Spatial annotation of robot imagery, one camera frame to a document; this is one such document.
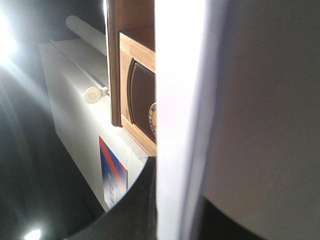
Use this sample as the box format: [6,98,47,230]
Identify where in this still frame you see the red blue poster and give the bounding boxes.
[98,136,128,209]

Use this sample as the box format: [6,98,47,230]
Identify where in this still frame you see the white roller blind tube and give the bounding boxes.
[50,15,109,104]

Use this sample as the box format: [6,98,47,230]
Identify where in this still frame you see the wooden cabinet with plaque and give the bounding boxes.
[103,0,157,156]

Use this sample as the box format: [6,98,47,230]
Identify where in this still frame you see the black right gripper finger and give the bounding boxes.
[64,156,158,240]

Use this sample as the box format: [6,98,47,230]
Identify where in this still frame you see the white paper sheets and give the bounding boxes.
[155,0,320,240]

